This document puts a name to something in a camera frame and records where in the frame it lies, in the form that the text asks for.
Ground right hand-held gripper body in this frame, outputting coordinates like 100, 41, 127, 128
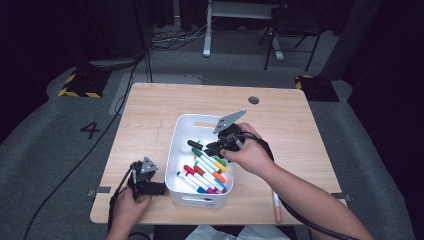
212, 108, 249, 152

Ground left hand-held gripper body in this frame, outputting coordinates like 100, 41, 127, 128
129, 156, 160, 202

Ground light green cap marker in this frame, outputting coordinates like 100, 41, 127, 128
198, 139, 228, 165

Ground dark green cap marker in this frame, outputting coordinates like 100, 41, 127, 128
191, 148, 221, 169

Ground black cap marker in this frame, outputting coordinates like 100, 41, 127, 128
186, 139, 214, 153

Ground orange cap marker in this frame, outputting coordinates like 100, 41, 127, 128
194, 160, 227, 184

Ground brick red cap marker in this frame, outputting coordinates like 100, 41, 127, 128
193, 165, 221, 188

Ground dark blue cap marker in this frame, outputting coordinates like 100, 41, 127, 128
175, 171, 208, 195

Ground light blue cap marker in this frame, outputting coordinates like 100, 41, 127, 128
213, 178, 228, 194

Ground white plastic bin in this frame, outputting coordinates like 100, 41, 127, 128
164, 113, 236, 209

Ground person's right hand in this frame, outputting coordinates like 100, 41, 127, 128
219, 121, 277, 180

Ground person's left hand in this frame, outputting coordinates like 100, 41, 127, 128
109, 187, 153, 237

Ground grey tape strip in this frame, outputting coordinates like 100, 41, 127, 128
331, 192, 353, 202
87, 186, 112, 197

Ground person's light grey trousers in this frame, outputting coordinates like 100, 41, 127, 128
184, 224, 288, 240

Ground pink cap marker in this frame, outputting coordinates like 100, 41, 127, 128
272, 190, 283, 224

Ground small black yellow striped base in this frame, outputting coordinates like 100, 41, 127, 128
294, 74, 340, 103

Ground large black yellow striped base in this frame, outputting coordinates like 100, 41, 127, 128
58, 68, 113, 99

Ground black stand pole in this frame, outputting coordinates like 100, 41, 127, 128
133, 0, 154, 84

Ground black metal chair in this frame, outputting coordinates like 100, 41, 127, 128
258, 4, 323, 73

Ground left hand-held gripper black cable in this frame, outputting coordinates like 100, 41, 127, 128
106, 160, 150, 240

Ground long black floor cable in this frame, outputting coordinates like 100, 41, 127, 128
23, 53, 148, 240

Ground white desk frame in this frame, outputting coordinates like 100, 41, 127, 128
202, 0, 286, 62

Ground bundle of floor cables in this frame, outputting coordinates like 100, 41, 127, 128
148, 19, 214, 52

